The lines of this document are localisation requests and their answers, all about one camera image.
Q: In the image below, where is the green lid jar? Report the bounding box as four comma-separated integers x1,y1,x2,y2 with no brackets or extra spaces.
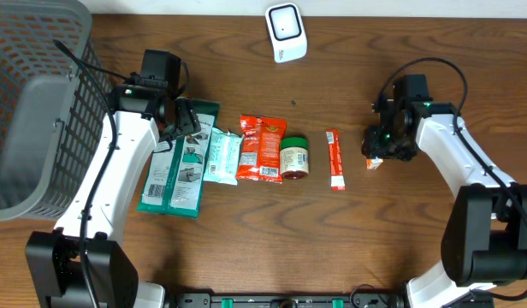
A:
280,137,310,180

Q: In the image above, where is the green 3M gloves package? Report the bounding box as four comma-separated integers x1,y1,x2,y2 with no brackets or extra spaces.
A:
137,99,220,218

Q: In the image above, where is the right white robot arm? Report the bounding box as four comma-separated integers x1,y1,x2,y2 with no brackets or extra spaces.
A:
362,98,527,307

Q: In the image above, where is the pale green wipes pack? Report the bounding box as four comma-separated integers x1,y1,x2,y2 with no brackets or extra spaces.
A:
204,127,244,186

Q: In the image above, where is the small orange packet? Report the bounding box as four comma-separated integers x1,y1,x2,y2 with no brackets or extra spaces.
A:
365,157,383,169

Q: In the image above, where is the red snack bag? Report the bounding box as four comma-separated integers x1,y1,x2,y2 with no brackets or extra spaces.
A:
236,115,287,183

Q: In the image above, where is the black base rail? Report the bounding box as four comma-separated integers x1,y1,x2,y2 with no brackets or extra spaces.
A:
164,290,412,308

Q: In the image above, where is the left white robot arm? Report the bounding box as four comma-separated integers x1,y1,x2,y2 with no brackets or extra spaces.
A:
26,85,200,307

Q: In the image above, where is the grey plastic mesh basket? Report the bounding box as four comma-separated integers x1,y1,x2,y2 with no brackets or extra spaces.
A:
0,0,111,221

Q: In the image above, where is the red stick packet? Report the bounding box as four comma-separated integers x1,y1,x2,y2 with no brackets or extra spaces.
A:
326,129,346,191

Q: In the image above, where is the white barcode scanner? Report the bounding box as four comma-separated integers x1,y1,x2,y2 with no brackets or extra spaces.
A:
264,3,308,63

